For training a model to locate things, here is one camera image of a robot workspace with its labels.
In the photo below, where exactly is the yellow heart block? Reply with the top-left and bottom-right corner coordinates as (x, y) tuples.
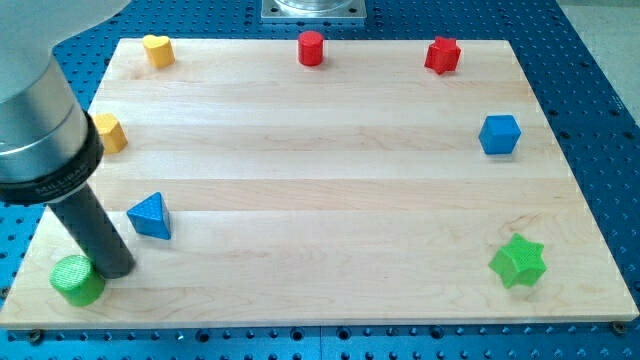
(142, 34), (175, 69)

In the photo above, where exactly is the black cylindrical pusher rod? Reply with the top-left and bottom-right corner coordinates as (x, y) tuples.
(48, 185), (135, 279)

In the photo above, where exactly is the green star block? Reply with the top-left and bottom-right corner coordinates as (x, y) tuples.
(489, 233), (547, 289)

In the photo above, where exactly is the red star block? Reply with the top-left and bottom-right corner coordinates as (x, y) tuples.
(424, 36), (461, 75)

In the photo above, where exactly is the blue cube block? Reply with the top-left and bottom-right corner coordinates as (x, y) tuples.
(478, 114), (521, 155)

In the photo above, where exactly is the right board clamp screw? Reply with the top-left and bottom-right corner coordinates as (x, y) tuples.
(610, 322), (627, 335)

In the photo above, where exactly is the board clamp screw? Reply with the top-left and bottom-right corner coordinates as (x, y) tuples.
(26, 329), (44, 345)
(610, 322), (627, 335)

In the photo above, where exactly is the blue triangle block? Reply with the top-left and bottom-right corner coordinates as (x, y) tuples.
(126, 192), (172, 240)

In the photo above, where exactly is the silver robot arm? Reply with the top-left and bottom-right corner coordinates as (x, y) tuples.
(1, 0), (128, 205)

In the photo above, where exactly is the green cylinder block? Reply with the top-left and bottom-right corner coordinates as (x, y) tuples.
(49, 255), (106, 307)

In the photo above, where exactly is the wooden board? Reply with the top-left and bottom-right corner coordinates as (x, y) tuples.
(1, 38), (638, 329)

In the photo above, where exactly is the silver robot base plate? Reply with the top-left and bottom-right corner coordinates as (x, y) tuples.
(260, 0), (367, 22)

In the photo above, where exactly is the left board clamp screw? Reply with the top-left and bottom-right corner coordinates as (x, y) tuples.
(26, 329), (44, 345)

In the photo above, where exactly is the yellow hexagon block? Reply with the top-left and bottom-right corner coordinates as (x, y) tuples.
(93, 113), (128, 154)

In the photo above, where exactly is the red cylinder block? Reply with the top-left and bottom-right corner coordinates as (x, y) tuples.
(297, 31), (324, 66)

